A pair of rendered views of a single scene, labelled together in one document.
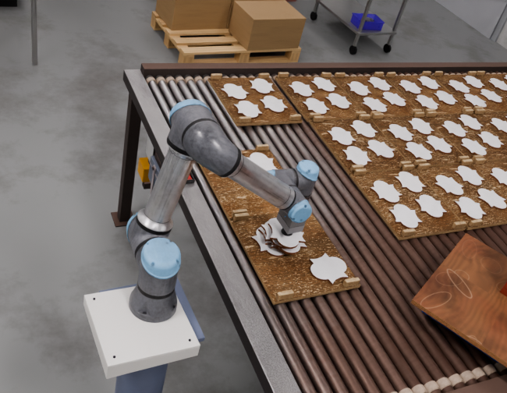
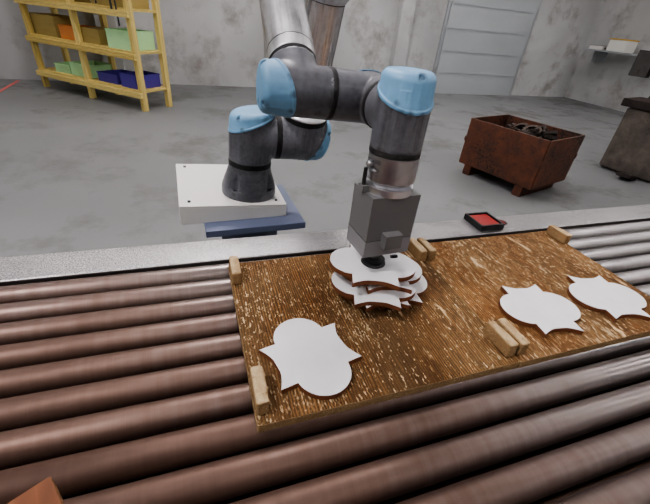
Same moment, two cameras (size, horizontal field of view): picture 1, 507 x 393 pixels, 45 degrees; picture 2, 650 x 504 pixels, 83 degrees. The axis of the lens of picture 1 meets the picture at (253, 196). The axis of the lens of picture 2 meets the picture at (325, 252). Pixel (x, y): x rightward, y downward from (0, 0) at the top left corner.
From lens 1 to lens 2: 2.10 m
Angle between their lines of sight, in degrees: 78
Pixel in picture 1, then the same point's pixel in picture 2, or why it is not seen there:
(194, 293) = not seen: hidden behind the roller
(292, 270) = (301, 296)
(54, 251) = not seen: hidden behind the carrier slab
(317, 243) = (395, 354)
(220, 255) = (334, 237)
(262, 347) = (153, 251)
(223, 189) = (481, 246)
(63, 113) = not seen: outside the picture
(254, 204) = (466, 274)
